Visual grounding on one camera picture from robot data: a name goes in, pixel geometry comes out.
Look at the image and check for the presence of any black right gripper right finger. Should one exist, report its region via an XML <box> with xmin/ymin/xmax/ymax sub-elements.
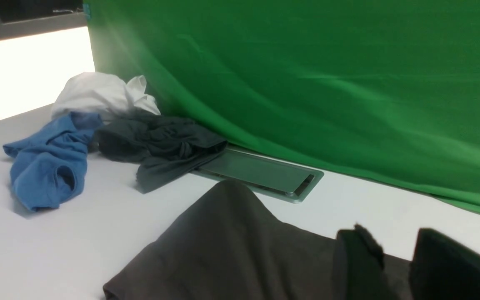
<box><xmin>408</xmin><ymin>228</ymin><xmax>480</xmax><ymax>300</ymax></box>

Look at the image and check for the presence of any dark teal crumpled garment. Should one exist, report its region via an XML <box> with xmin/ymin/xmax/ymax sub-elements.
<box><xmin>95</xmin><ymin>109</ymin><xmax>228</xmax><ymax>194</ymax></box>

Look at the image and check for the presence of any green backdrop cloth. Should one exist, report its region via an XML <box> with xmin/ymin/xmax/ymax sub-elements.
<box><xmin>84</xmin><ymin>0</ymin><xmax>480</xmax><ymax>214</ymax></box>

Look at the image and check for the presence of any white crumpled garment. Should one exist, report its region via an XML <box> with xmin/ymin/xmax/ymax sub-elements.
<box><xmin>51</xmin><ymin>72</ymin><xmax>161</xmax><ymax>122</ymax></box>

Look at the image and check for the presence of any blue crumpled garment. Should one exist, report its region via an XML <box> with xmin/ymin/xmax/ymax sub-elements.
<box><xmin>2</xmin><ymin>111</ymin><xmax>103</xmax><ymax>212</ymax></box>

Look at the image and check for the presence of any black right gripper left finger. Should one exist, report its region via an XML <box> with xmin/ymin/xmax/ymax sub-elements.
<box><xmin>332</xmin><ymin>224</ymin><xmax>398</xmax><ymax>300</ymax></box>

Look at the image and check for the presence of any dark window frame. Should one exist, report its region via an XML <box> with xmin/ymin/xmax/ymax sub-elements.
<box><xmin>0</xmin><ymin>0</ymin><xmax>88</xmax><ymax>125</ymax></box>

